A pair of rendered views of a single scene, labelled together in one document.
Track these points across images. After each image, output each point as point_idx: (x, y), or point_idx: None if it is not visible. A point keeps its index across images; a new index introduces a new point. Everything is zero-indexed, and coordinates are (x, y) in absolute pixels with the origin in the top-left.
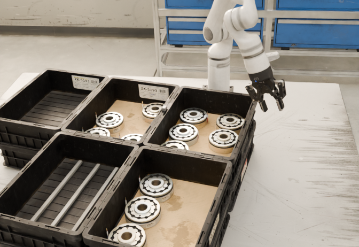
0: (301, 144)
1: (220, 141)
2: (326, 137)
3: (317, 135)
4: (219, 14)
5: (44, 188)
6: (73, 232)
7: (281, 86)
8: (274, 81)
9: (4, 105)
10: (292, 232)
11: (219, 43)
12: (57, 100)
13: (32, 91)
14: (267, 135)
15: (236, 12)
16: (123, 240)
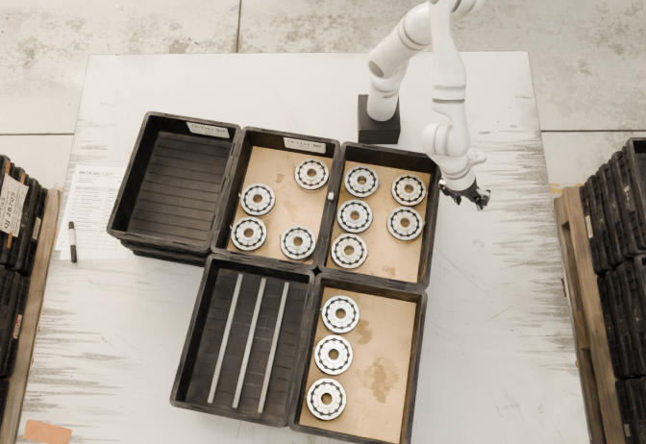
0: (484, 179)
1: (402, 232)
2: (512, 163)
3: (503, 160)
4: (397, 60)
5: (211, 324)
6: (278, 424)
7: (486, 200)
8: (479, 192)
9: (118, 204)
10: (481, 323)
11: None
12: (174, 153)
13: (140, 157)
14: None
15: (443, 141)
16: (324, 406)
